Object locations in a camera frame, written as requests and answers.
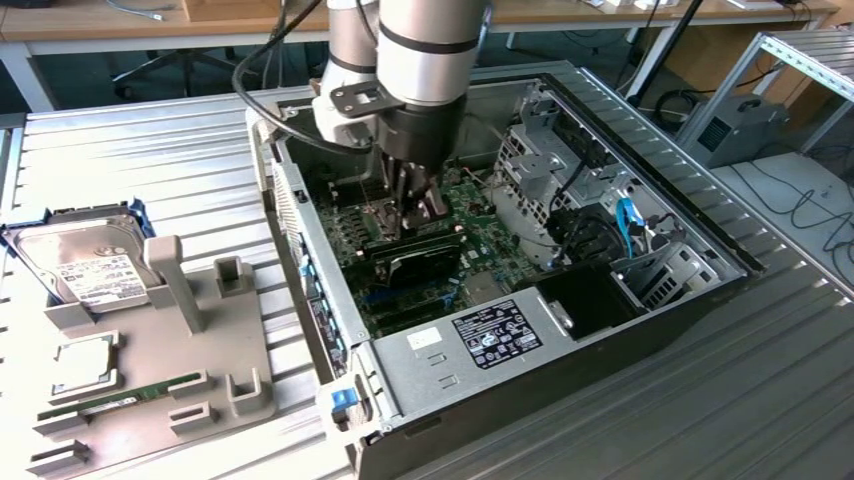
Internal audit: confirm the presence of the grey cabinet with vent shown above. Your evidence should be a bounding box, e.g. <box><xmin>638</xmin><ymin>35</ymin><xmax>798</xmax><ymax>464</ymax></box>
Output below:
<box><xmin>679</xmin><ymin>93</ymin><xmax>793</xmax><ymax>170</ymax></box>

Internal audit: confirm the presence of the office chair base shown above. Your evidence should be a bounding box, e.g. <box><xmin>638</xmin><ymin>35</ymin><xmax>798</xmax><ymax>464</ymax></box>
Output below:
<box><xmin>109</xmin><ymin>47</ymin><xmax>263</xmax><ymax>100</ymax></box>

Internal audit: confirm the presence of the blue disk carrier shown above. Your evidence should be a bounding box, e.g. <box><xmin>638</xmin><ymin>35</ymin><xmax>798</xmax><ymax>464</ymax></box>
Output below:
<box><xmin>0</xmin><ymin>197</ymin><xmax>159</xmax><ymax>306</ymax></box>

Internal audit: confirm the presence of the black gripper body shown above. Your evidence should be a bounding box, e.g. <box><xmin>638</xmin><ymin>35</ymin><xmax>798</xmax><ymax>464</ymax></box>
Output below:
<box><xmin>376</xmin><ymin>94</ymin><xmax>468</xmax><ymax>174</ymax></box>

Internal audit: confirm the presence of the black camera cable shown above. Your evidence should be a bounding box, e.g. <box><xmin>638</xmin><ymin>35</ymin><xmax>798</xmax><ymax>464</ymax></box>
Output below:
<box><xmin>232</xmin><ymin>0</ymin><xmax>375</xmax><ymax>151</ymax></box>

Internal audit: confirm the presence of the silver chipset heatsink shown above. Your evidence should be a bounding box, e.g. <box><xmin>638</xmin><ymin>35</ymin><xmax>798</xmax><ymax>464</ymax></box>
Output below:
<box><xmin>459</xmin><ymin>274</ymin><xmax>508</xmax><ymax>306</ymax></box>

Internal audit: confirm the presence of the aluminium profile frame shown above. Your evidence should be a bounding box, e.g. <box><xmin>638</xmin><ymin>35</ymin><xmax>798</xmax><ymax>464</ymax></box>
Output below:
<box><xmin>674</xmin><ymin>28</ymin><xmax>854</xmax><ymax>156</ymax></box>

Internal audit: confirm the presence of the black wire bundle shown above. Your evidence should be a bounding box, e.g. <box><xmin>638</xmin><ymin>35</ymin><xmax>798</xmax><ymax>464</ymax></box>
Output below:
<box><xmin>547</xmin><ymin>202</ymin><xmax>626</xmax><ymax>266</ymax></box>

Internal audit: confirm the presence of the silver disk bay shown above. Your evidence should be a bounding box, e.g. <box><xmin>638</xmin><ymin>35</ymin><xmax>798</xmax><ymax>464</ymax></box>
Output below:
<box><xmin>496</xmin><ymin>84</ymin><xmax>642</xmax><ymax>251</ymax></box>

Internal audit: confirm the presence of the green RAM stick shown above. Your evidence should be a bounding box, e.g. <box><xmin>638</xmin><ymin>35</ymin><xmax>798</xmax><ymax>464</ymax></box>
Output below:
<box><xmin>36</xmin><ymin>372</ymin><xmax>201</xmax><ymax>421</ymax></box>

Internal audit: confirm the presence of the silver CPU chip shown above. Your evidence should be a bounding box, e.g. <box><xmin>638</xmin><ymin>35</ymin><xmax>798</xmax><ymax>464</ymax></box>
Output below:
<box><xmin>51</xmin><ymin>342</ymin><xmax>115</xmax><ymax>396</ymax></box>

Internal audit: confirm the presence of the black floor cable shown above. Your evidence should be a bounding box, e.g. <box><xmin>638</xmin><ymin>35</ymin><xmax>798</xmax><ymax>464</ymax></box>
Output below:
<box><xmin>726</xmin><ymin>162</ymin><xmax>854</xmax><ymax>256</ymax></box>

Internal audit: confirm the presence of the green motherboard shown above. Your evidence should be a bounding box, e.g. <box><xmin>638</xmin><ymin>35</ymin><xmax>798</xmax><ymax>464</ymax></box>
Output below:
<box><xmin>312</xmin><ymin>169</ymin><xmax>528</xmax><ymax>341</ymax></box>

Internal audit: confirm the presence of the silver power supply unit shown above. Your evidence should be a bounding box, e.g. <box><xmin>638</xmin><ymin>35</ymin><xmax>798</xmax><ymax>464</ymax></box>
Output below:
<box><xmin>370</xmin><ymin>287</ymin><xmax>582</xmax><ymax>416</ymax></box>

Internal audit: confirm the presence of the graphics card with metal bracket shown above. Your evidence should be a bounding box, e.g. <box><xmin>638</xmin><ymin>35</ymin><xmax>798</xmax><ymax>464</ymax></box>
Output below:
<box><xmin>372</xmin><ymin>244</ymin><xmax>463</xmax><ymax>291</ymax></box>

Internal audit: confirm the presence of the CPU socket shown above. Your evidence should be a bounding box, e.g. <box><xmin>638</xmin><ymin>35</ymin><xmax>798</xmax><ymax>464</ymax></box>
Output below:
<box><xmin>363</xmin><ymin>197</ymin><xmax>428</xmax><ymax>244</ymax></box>

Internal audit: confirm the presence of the grey parts rack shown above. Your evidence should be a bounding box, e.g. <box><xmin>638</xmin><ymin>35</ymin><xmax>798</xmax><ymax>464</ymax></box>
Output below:
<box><xmin>25</xmin><ymin>234</ymin><xmax>279</xmax><ymax>476</ymax></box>

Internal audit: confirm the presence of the grey cable with plug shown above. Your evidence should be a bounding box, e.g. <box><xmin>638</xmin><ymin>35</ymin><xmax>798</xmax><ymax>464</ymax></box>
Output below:
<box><xmin>105</xmin><ymin>0</ymin><xmax>176</xmax><ymax>22</ymax></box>

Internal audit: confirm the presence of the open PC case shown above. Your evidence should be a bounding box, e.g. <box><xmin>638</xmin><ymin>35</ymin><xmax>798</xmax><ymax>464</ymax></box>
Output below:
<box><xmin>244</xmin><ymin>72</ymin><xmax>767</xmax><ymax>480</ymax></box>

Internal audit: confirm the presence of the wooden desk white frame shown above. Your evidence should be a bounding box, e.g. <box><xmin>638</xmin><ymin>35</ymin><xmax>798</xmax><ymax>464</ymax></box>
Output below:
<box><xmin>0</xmin><ymin>0</ymin><xmax>332</xmax><ymax>114</ymax></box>
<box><xmin>490</xmin><ymin>0</ymin><xmax>843</xmax><ymax>101</ymax></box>

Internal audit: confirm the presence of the silver hard disk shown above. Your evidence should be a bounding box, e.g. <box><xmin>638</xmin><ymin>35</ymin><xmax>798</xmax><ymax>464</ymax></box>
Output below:
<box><xmin>3</xmin><ymin>214</ymin><xmax>152</xmax><ymax>314</ymax></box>

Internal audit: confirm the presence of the wooden box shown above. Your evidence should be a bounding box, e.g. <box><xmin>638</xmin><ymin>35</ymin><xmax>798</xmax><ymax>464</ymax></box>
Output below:
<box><xmin>176</xmin><ymin>0</ymin><xmax>285</xmax><ymax>22</ymax></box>

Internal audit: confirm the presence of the installed RAM stick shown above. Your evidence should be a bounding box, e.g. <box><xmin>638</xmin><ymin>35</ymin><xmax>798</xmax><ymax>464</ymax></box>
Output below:
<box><xmin>363</xmin><ymin>229</ymin><xmax>468</xmax><ymax>261</ymax></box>

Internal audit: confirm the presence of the black stand pole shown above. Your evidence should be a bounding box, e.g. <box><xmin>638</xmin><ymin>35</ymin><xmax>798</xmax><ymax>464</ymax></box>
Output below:
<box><xmin>623</xmin><ymin>0</ymin><xmax>707</xmax><ymax>101</ymax></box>

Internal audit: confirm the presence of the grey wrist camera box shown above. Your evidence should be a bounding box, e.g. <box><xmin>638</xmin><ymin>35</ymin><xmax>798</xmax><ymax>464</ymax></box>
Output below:
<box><xmin>311</xmin><ymin>82</ymin><xmax>402</xmax><ymax>146</ymax></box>

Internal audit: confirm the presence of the blue SATA wire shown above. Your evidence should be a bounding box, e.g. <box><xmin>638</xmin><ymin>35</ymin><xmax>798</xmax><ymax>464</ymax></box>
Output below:
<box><xmin>616</xmin><ymin>197</ymin><xmax>646</xmax><ymax>261</ymax></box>

